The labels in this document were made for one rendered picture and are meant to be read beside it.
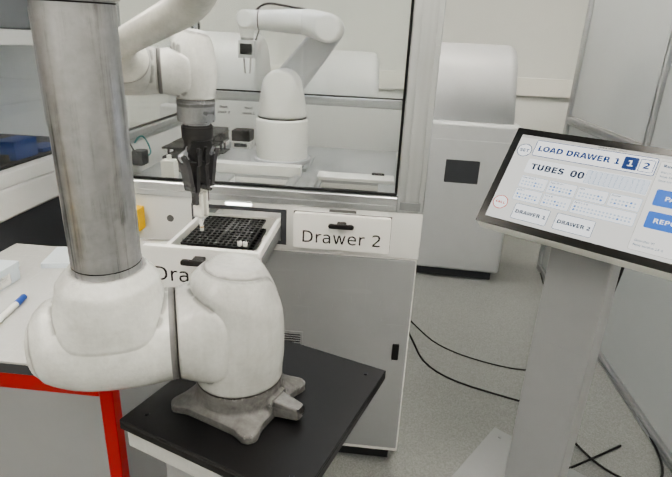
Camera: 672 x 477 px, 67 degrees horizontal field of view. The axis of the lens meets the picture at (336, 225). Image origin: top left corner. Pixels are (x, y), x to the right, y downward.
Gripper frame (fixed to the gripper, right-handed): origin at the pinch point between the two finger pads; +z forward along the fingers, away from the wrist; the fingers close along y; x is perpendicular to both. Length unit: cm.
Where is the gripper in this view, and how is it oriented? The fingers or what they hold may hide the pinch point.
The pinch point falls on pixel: (200, 203)
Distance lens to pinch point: 133.3
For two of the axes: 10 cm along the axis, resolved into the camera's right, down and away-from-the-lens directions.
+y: 4.8, -2.8, 8.3
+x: -8.8, -2.0, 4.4
